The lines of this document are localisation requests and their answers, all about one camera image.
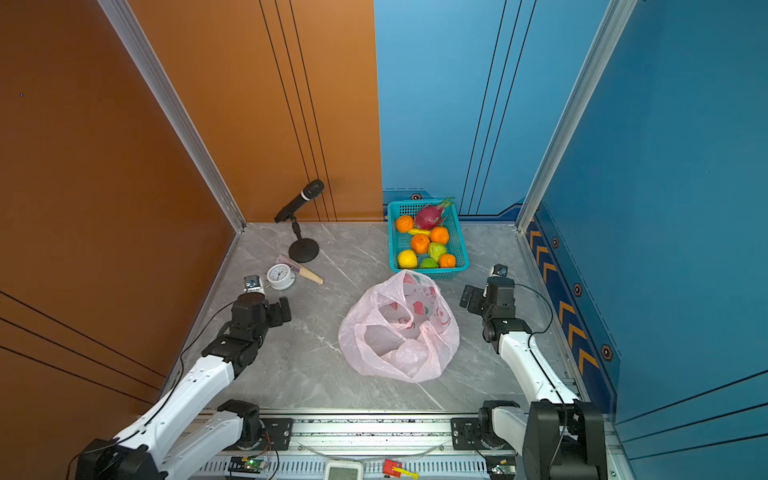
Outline yellow lemon fruit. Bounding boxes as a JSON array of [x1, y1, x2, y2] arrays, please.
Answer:
[[397, 249, 419, 269]]

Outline green circuit board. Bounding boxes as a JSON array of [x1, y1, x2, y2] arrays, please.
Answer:
[[226, 456, 269, 478]]

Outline white round alarm clock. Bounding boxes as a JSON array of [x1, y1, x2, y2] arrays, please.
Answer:
[[266, 263, 296, 291]]

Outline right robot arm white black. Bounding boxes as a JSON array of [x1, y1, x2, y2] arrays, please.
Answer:
[[460, 275, 609, 479]]

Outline teal plastic basket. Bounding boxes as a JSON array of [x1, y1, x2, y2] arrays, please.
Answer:
[[387, 198, 470, 279]]

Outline black small box right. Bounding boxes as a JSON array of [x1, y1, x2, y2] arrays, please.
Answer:
[[485, 456, 517, 480]]

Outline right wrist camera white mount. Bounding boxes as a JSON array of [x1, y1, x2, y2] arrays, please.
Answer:
[[489, 264, 508, 281]]

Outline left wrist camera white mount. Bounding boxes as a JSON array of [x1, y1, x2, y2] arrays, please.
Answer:
[[244, 275, 265, 295]]

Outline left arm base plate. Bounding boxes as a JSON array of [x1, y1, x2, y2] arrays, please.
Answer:
[[235, 418, 294, 452]]

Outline black microphone on stand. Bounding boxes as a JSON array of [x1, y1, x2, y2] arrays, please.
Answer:
[[274, 179, 325, 264]]

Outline pink plastic bag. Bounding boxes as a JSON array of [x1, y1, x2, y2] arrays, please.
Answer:
[[338, 270, 460, 383]]

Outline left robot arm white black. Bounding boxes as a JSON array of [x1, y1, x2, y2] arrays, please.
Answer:
[[73, 292, 292, 479]]

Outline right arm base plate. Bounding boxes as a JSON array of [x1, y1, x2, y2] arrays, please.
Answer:
[[450, 417, 503, 451]]

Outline white display device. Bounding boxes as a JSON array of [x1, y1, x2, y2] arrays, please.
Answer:
[[323, 460, 364, 480]]

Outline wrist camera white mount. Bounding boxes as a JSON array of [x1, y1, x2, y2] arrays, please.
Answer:
[[244, 275, 265, 295], [489, 264, 508, 281]]

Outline red yellow button box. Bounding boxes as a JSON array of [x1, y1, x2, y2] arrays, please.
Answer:
[[382, 459, 419, 480]]

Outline pink dragon fruit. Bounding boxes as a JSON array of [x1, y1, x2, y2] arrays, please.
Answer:
[[414, 197, 454, 230]]

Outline orange tangerine fruit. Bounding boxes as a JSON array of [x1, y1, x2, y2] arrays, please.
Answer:
[[410, 235, 431, 255]]

